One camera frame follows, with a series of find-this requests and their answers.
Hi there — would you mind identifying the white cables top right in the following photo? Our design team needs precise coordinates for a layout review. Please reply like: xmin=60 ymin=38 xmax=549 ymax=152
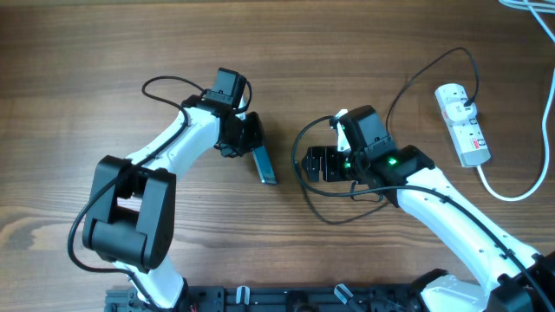
xmin=497 ymin=0 xmax=555 ymax=34

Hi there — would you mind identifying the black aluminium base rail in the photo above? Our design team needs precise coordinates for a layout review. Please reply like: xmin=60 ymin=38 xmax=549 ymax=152
xmin=104 ymin=283 xmax=417 ymax=312

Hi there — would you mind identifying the black USB charging cable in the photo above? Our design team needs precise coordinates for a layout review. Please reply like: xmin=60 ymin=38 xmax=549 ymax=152
xmin=298 ymin=47 xmax=480 ymax=226

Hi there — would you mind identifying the white power strip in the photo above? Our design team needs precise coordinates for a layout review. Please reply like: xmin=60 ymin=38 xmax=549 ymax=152
xmin=434 ymin=83 xmax=491 ymax=167

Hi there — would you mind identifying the white power strip cord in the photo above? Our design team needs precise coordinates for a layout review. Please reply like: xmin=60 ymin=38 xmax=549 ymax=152
xmin=475 ymin=67 xmax=555 ymax=203

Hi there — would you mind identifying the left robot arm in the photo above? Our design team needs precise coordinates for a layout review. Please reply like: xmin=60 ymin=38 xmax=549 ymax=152
xmin=68 ymin=68 xmax=277 ymax=311

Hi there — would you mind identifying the turquoise Galaxy S25 smartphone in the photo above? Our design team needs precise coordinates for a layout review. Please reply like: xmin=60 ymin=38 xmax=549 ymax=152
xmin=252 ymin=146 xmax=278 ymax=185

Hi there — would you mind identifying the white USB charger plug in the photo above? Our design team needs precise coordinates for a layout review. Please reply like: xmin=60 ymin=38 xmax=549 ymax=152
xmin=443 ymin=101 xmax=477 ymax=125

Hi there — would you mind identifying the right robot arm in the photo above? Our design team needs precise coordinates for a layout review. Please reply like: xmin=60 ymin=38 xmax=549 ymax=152
xmin=292 ymin=106 xmax=554 ymax=311

